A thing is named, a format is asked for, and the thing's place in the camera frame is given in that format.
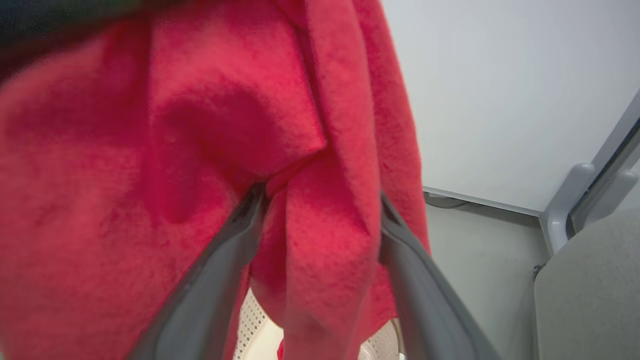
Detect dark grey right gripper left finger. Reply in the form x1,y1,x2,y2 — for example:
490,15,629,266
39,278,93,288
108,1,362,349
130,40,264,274
127,184,269,360

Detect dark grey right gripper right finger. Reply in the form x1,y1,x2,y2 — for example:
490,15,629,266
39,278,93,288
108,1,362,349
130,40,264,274
378,191,502,360

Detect red garment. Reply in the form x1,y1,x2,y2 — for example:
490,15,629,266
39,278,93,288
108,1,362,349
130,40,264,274
0,0,432,360

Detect cream perforated laundry basket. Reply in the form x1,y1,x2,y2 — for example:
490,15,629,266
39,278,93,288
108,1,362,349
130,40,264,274
234,287,407,360

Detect grey fabric sofa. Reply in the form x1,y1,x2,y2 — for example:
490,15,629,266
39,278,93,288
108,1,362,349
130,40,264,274
532,207,640,360

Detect black floor cable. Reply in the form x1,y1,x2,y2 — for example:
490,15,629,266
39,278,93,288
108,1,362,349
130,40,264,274
424,192,471,210

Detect white partition panel grey frame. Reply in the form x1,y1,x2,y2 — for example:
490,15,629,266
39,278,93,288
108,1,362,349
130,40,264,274
380,0,640,256
570,117,640,233

